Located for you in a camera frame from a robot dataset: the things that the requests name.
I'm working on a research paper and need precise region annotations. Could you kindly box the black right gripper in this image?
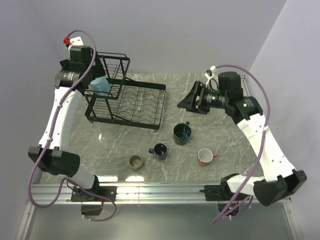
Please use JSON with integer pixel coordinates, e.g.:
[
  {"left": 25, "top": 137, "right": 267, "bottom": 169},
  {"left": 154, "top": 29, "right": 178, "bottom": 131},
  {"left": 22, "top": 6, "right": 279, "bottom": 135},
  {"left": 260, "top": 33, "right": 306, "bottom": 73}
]
[{"left": 177, "top": 80, "right": 228, "bottom": 115}]

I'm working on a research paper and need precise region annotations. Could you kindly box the light blue ceramic mug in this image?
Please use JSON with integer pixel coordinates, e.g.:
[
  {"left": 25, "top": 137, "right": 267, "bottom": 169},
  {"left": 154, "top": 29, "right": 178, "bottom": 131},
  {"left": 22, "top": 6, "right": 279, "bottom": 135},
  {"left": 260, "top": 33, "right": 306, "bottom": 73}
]
[{"left": 88, "top": 76, "right": 111, "bottom": 97}]

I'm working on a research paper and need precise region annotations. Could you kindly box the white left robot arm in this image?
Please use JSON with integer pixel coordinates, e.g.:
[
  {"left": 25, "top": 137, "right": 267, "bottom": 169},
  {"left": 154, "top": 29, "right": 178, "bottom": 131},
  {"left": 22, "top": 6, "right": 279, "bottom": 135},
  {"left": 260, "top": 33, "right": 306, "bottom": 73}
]
[{"left": 28, "top": 45, "right": 105, "bottom": 201}]

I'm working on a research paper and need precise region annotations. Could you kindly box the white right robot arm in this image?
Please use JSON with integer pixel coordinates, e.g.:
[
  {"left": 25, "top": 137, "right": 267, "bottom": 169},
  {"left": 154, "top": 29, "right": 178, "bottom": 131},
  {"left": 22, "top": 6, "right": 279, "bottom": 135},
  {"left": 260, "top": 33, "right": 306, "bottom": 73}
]
[{"left": 177, "top": 71, "right": 307, "bottom": 206}]

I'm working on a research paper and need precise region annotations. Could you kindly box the dark green patterned mug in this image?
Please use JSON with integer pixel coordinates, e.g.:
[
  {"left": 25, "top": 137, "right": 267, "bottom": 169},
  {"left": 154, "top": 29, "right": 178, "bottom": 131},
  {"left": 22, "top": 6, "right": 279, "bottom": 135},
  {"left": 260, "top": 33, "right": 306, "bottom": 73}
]
[{"left": 173, "top": 121, "right": 192, "bottom": 146}]

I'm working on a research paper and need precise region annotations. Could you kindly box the red orange mug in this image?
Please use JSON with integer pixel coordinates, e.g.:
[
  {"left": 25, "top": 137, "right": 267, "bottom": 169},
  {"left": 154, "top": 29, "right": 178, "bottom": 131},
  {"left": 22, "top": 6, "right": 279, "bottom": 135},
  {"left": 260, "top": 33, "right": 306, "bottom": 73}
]
[{"left": 197, "top": 148, "right": 217, "bottom": 167}]

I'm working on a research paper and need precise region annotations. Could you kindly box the dark blue glossy mug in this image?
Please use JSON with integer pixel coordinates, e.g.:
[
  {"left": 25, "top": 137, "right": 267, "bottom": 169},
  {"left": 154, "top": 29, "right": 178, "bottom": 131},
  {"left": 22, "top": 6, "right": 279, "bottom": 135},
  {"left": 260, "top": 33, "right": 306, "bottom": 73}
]
[{"left": 148, "top": 143, "right": 168, "bottom": 161}]

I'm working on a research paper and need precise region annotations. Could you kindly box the olive brown small cup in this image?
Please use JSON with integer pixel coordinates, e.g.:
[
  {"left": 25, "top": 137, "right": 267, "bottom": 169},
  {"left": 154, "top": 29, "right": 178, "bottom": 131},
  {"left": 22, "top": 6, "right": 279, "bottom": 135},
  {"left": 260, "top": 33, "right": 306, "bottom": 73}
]
[{"left": 129, "top": 155, "right": 143, "bottom": 170}]

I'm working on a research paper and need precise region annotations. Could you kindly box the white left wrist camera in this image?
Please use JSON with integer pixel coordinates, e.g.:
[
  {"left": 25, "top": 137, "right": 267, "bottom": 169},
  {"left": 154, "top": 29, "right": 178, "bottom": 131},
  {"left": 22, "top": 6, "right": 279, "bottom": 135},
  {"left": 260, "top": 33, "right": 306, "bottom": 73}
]
[{"left": 63, "top": 36, "right": 84, "bottom": 50}]

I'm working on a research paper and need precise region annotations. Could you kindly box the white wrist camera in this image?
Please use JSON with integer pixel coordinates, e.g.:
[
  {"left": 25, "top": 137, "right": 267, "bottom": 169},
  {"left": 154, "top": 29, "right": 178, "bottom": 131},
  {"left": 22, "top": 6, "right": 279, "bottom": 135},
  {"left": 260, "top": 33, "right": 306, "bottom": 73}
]
[
  {"left": 204, "top": 65, "right": 218, "bottom": 80},
  {"left": 63, "top": 36, "right": 84, "bottom": 50}
]

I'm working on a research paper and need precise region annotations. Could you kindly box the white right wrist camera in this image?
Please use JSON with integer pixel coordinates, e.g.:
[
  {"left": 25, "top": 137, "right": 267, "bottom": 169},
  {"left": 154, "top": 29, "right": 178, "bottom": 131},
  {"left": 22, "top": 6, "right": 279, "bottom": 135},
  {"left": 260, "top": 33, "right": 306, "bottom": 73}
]
[{"left": 204, "top": 65, "right": 218, "bottom": 80}]

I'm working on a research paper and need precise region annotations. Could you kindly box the black wire dish rack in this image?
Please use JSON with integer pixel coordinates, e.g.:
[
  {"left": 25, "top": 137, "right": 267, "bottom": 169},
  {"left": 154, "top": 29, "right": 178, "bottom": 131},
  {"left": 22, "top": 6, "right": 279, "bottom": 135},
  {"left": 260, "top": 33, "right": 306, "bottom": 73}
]
[{"left": 84, "top": 52, "right": 166, "bottom": 131}]

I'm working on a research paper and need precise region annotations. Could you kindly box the aluminium table edge rail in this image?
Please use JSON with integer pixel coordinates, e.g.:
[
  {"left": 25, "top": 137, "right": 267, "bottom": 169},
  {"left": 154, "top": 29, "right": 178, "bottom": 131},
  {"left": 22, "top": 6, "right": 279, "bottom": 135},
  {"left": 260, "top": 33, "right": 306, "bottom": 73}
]
[{"left": 240, "top": 74, "right": 250, "bottom": 97}]

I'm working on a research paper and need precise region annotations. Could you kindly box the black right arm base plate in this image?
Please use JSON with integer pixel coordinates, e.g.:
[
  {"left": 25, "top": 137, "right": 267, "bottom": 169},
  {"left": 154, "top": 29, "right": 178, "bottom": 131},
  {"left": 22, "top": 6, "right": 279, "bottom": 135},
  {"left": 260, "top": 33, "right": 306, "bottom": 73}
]
[{"left": 199, "top": 184, "right": 234, "bottom": 202}]

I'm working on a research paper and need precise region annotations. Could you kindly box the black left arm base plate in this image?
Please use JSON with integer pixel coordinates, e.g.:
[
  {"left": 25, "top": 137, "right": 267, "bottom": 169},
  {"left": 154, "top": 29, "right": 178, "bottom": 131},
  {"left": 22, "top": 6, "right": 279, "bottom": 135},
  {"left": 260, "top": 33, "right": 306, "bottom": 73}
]
[{"left": 70, "top": 186, "right": 117, "bottom": 202}]

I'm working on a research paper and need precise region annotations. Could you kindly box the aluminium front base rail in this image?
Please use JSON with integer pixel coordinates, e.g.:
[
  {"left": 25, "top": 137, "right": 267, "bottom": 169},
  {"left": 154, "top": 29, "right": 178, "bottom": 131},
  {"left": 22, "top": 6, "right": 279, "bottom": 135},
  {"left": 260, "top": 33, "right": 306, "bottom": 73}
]
[{"left": 27, "top": 181, "right": 292, "bottom": 206}]

